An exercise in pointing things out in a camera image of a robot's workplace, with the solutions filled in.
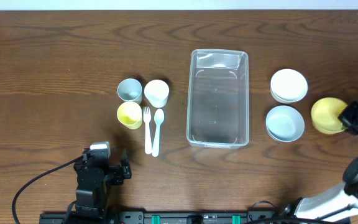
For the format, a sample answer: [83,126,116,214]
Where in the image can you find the yellow plastic bowl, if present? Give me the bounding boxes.
[311,97,347,134]

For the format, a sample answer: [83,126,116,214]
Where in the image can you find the yellow plastic cup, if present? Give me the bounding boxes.
[117,101,143,129]

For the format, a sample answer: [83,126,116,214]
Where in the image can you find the grey-blue plastic bowl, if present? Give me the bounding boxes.
[265,105,305,142]

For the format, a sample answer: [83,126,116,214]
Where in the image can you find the white plastic bowl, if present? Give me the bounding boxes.
[270,68,308,104]

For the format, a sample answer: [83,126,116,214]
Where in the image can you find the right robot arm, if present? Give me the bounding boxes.
[278,101,358,223]

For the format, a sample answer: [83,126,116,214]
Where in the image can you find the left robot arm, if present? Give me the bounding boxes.
[62,148,132,223]

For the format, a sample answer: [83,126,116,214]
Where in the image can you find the clear plastic container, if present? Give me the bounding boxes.
[186,49,250,149]

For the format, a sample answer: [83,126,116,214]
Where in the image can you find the white plastic fork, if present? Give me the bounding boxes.
[143,106,152,154]

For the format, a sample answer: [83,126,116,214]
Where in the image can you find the light blue plastic spoon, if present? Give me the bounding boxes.
[152,108,165,157]

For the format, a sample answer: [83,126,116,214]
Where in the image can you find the grey plastic cup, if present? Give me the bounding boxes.
[117,78,142,105]

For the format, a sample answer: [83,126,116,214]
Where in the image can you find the white plastic cup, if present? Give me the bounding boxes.
[144,80,169,108]

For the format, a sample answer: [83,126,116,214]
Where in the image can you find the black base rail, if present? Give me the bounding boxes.
[39,210,275,224]

